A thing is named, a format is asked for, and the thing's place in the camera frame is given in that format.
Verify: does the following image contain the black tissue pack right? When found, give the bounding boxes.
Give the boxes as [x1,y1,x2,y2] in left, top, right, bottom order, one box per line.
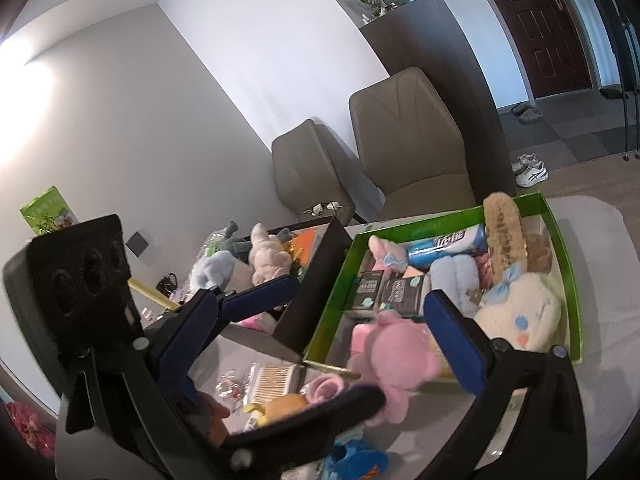
[378,274,431,318]

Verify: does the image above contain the pink strawberry plush toy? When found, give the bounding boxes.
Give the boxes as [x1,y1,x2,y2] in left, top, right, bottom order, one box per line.
[305,374,346,404]

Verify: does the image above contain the black tissue pack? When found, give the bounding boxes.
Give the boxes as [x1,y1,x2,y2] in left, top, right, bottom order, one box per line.
[378,274,431,318]
[352,270,384,311]

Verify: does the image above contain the pancake plush toy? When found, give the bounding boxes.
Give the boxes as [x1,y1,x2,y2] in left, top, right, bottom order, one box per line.
[259,393,309,427]

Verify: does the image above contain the green storage box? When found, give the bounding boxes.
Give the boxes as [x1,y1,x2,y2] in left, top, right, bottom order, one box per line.
[305,193,582,373]

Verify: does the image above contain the cotton swab package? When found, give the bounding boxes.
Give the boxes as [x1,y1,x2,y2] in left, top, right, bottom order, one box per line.
[243,363,300,405]

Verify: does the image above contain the dark cabinet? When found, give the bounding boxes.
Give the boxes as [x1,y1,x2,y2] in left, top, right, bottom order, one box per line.
[360,0,516,202]

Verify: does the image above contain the pink bunny ear toy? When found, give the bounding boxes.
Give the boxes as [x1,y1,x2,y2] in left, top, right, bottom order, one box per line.
[368,235,408,273]

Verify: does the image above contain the beige chair near cabinet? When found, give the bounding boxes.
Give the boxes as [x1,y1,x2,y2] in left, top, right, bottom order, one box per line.
[349,67,476,220]

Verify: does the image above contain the beige plush pig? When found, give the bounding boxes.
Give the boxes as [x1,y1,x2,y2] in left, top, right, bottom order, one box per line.
[248,223,292,286]

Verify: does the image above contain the green plant box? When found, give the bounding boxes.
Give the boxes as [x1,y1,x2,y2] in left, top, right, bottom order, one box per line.
[20,186,79,235]

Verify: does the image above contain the blue grey plush slipper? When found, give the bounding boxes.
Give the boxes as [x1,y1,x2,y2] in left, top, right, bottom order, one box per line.
[190,250,253,292]

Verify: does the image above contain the black tissue pack left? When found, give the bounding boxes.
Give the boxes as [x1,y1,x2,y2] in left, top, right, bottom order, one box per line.
[352,270,384,311]

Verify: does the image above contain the white plush dog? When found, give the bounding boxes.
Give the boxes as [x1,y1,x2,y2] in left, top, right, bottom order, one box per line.
[474,263,562,352]

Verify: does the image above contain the beige chair far left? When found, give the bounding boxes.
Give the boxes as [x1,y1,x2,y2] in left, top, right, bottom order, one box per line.
[271,119,356,226]

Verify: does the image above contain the white sneakers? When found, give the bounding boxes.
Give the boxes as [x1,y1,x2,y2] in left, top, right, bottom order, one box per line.
[512,153,549,188]

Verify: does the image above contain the light blue folded towel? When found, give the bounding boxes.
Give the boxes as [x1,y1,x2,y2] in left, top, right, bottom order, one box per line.
[428,255,480,318]

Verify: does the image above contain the pink plush bunny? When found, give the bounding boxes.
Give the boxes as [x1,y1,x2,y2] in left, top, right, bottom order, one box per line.
[347,310,442,426]

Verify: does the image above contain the orange carton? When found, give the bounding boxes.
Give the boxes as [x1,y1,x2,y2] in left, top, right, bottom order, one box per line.
[290,228,317,266]

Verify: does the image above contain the blue superman plush slipper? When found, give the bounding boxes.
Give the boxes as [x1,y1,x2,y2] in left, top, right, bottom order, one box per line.
[322,440,390,480]

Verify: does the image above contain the dark wooden door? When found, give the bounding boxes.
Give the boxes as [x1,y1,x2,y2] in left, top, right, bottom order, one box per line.
[494,0,591,99]

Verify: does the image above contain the black storage box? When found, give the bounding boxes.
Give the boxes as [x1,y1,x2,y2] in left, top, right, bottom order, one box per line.
[221,219,352,363]

